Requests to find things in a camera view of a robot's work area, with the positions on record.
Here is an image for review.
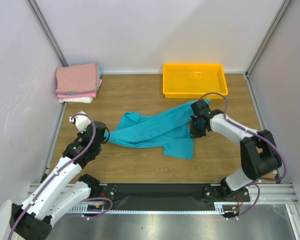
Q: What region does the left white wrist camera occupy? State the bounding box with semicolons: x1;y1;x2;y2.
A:
69;111;92;133

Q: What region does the yellow plastic tray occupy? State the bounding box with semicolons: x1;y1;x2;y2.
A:
162;63;229;99

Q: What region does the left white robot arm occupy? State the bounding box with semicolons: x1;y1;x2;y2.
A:
8;121;109;240

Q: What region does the light blue folded shirt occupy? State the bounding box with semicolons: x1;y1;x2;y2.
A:
66;68;103;98

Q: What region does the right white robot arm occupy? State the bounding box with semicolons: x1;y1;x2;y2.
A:
190;99;283;201

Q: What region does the dusty pink folded shirt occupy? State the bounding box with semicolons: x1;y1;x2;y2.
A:
55;63;100;94

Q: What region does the white folded shirt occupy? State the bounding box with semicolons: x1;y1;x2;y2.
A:
58;97;94;104

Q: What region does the teal t shirt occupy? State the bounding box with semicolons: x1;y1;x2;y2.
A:
106;98;212;160

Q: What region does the white slotted cable duct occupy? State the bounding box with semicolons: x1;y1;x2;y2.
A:
67;203;225;215

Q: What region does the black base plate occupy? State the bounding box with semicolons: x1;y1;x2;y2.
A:
100;183;250;211

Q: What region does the bright pink folded shirt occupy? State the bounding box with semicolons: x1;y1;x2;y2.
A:
57;79;103;99

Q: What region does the aluminium frame rail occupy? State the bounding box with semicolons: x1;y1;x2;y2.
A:
24;182;300;204

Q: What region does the aluminium corner post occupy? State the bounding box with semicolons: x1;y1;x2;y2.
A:
245;0;293;78
26;0;69;67

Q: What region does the right aluminium corner post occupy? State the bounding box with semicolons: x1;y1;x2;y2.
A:
245;0;293;78

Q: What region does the left aluminium corner post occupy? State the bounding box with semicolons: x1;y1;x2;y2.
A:
26;0;69;67

